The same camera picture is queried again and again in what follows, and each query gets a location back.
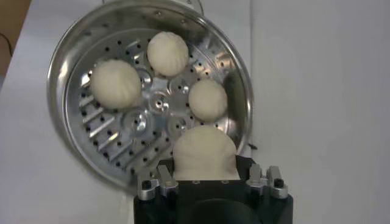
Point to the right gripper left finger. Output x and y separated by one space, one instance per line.
155 182

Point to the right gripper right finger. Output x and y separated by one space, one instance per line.
268 182

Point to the white steamed baozi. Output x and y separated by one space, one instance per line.
204 152
167 54
115 83
208 100

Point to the perforated steel steamer basket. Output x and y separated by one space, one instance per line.
100 128

